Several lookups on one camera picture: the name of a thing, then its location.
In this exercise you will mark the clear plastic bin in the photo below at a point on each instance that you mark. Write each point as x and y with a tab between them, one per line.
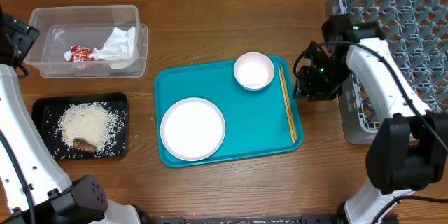
90	27

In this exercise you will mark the grey dishwasher rack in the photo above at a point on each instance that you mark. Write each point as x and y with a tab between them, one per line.
416	31

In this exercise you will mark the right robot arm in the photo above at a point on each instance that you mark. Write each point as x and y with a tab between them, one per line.
409	151

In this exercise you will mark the brown food piece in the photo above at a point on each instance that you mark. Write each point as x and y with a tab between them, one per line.
83	145

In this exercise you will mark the white rice pile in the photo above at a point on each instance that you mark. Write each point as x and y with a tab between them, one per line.
87	124

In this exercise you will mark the teal serving tray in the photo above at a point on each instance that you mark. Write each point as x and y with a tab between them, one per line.
256	121

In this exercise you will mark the small white napkin piece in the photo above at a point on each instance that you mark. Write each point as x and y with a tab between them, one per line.
67	56

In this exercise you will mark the black plastic tray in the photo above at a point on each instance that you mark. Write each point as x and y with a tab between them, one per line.
42	112

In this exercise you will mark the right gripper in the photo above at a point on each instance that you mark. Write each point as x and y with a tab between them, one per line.
305	83

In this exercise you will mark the red snack wrapper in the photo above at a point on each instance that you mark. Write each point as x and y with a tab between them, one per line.
81	54

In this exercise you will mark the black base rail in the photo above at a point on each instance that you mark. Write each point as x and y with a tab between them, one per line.
304	219

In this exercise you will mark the wooden chopstick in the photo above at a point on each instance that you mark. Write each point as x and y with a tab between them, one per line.
290	103
287	105

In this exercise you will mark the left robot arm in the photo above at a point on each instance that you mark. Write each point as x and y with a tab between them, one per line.
37	189

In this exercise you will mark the white round plate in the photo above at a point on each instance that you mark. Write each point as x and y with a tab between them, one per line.
192	129

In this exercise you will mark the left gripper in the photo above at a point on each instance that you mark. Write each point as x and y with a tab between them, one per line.
23	35

